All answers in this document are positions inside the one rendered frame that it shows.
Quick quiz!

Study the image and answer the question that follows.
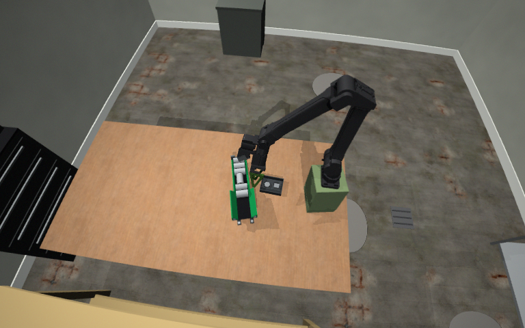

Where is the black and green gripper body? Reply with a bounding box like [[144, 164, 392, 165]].
[[250, 154, 267, 174]]

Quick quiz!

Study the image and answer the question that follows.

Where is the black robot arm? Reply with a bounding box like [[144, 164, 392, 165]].
[[237, 74, 377, 189]]

